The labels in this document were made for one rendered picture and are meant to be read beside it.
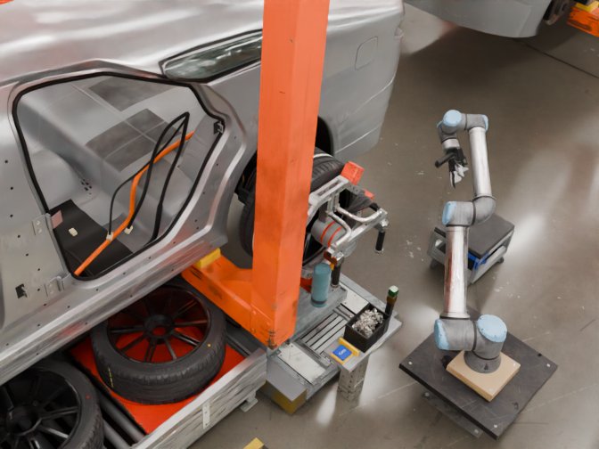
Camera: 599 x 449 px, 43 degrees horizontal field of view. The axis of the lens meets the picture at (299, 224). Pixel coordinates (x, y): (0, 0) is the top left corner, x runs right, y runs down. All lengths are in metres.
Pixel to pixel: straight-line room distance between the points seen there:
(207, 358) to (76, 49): 1.57
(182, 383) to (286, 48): 1.77
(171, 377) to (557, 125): 4.06
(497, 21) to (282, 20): 3.44
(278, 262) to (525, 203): 2.78
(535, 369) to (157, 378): 1.94
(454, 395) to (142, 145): 2.03
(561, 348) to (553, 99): 2.75
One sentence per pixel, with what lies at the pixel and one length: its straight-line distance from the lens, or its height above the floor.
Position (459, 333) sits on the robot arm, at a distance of 3.83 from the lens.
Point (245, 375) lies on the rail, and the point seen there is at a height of 0.34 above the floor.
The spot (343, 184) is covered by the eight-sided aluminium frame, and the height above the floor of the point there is 1.12.
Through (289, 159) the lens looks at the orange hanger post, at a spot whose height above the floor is 1.69.
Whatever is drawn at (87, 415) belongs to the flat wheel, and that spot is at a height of 0.51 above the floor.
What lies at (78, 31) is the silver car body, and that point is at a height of 2.00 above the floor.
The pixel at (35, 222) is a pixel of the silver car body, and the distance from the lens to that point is 2.97.
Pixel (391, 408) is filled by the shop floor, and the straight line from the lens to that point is 4.20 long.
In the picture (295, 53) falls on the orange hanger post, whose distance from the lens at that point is 2.59.
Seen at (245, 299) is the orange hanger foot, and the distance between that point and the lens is 3.65.
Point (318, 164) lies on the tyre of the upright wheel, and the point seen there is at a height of 1.17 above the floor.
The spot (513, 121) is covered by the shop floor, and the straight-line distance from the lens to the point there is 6.43.
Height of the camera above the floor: 3.45
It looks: 43 degrees down
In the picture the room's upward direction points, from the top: 6 degrees clockwise
